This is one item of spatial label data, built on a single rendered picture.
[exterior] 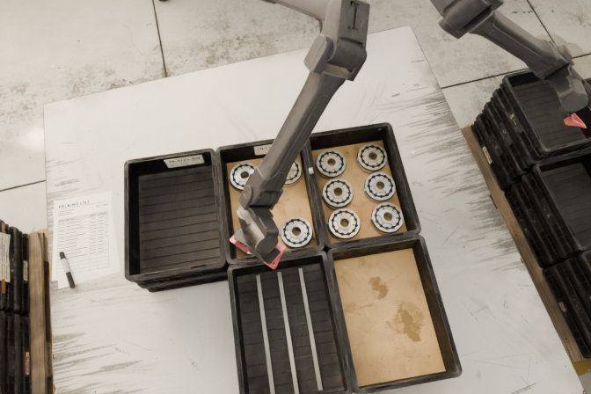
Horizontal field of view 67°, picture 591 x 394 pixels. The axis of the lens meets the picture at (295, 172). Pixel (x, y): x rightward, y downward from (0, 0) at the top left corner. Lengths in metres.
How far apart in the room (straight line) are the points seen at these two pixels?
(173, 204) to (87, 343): 0.52
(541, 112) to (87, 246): 1.99
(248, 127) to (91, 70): 1.52
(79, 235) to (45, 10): 2.08
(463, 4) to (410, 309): 0.89
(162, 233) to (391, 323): 0.78
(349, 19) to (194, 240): 0.92
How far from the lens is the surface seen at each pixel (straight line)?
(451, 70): 2.97
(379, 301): 1.46
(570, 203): 2.33
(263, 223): 1.03
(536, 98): 2.39
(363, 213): 1.52
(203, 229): 1.52
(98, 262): 1.74
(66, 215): 1.85
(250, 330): 1.44
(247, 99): 1.88
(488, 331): 1.68
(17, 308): 2.35
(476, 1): 0.98
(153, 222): 1.57
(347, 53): 0.88
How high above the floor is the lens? 2.25
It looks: 66 degrees down
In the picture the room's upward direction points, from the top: 1 degrees counter-clockwise
